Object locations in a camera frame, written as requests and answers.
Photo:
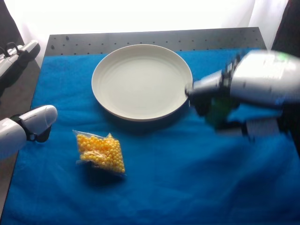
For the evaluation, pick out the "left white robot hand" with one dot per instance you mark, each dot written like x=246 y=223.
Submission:
x=14 y=133

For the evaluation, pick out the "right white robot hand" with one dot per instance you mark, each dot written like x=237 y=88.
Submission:
x=257 y=82

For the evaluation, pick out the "green rectangular block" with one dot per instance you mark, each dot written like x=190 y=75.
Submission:
x=219 y=112

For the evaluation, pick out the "bag of yellow beads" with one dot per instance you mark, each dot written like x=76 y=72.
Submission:
x=103 y=150

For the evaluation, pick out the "white round plate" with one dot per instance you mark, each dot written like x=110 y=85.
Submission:
x=140 y=82

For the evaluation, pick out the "white curtain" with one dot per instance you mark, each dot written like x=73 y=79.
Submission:
x=150 y=14

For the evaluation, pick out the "blue table cloth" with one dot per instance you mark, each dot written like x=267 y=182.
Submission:
x=164 y=182

